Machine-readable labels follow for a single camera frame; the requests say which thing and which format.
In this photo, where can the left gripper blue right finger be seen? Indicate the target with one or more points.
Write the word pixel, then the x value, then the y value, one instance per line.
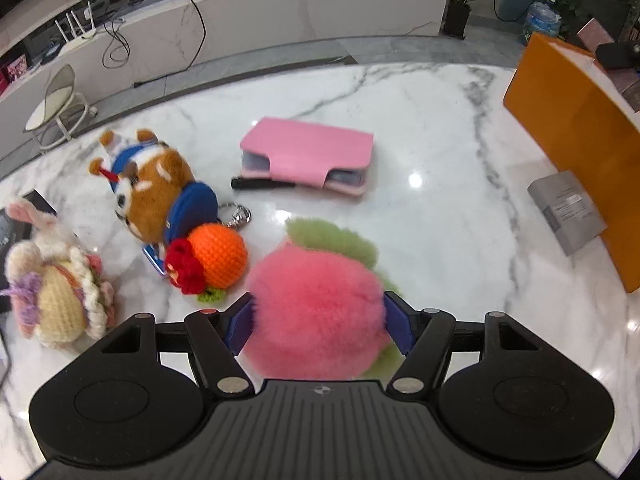
pixel 406 325

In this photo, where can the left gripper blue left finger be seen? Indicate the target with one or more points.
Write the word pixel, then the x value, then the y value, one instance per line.
pixel 233 325

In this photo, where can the orange crochet ball red flower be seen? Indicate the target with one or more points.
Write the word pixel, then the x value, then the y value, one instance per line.
pixel 206 263

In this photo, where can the pink fluffy peach plush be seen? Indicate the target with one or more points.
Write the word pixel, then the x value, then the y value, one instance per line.
pixel 318 308

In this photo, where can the black pen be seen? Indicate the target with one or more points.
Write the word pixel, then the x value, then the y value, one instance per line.
pixel 254 184

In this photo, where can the brown dog plush blue outfit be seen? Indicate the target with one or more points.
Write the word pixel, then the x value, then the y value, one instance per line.
pixel 155 193

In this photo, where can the crochet bunny doll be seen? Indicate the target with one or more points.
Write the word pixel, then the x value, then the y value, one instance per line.
pixel 56 286

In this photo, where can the pink wallet case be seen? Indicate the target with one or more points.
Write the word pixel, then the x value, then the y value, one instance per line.
pixel 313 155

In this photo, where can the dark small card box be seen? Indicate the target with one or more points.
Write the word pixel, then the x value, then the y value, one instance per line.
pixel 568 209

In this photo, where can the black charger box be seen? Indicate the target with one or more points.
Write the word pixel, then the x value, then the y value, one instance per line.
pixel 14 231

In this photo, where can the orange storage box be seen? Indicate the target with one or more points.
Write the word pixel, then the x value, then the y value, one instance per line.
pixel 561 96

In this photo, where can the metal keyring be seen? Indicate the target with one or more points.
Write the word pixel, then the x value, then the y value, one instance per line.
pixel 234 216

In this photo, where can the white stool chair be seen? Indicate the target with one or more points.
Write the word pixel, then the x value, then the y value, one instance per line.
pixel 62 106

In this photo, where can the white marble tv bench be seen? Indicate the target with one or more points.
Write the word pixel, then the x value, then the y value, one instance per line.
pixel 172 34

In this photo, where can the white wifi router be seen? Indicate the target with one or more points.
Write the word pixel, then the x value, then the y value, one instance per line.
pixel 76 28

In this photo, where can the blue water jug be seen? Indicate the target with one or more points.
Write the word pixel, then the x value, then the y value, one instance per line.
pixel 540 19

